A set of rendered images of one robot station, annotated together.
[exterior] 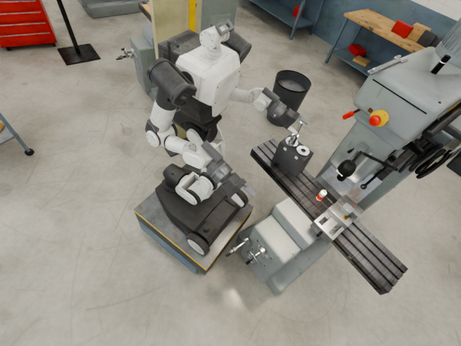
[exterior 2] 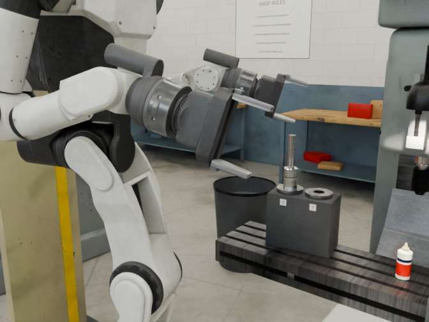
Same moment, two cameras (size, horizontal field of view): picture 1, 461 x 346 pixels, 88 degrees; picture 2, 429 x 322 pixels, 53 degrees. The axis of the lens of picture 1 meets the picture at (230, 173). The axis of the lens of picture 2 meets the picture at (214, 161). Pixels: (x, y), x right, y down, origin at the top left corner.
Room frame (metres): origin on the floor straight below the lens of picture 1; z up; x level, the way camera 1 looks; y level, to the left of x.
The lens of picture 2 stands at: (-0.10, 0.04, 1.56)
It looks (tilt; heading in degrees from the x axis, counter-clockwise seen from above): 14 degrees down; 354
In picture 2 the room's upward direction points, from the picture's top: straight up
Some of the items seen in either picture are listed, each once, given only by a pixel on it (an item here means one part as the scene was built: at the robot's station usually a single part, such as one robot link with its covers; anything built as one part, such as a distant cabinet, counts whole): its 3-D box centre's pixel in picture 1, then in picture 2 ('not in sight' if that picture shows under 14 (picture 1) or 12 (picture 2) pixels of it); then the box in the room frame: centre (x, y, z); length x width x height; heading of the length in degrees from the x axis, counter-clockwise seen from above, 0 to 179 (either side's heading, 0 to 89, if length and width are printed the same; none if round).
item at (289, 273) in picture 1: (300, 230); not in sight; (1.14, -0.82, 0.10); 1.20 x 0.60 x 0.20; 137
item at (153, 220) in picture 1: (195, 217); not in sight; (0.96, 0.22, 0.20); 0.78 x 0.68 x 0.40; 65
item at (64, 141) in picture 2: (201, 129); (97, 148); (0.96, 0.21, 1.34); 0.14 x 0.13 x 0.12; 155
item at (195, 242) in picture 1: (197, 244); not in sight; (0.62, 0.12, 0.50); 0.20 x 0.05 x 0.20; 65
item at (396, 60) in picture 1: (387, 64); not in sight; (0.92, -0.46, 1.89); 0.24 x 0.04 x 0.01; 138
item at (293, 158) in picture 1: (292, 155); (302, 217); (1.23, -0.41, 1.03); 0.22 x 0.12 x 0.20; 54
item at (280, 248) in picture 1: (293, 231); not in sight; (0.94, -0.63, 0.43); 0.81 x 0.32 x 0.60; 137
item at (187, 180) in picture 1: (193, 188); not in sight; (0.98, 0.25, 0.68); 0.21 x 0.20 x 0.13; 65
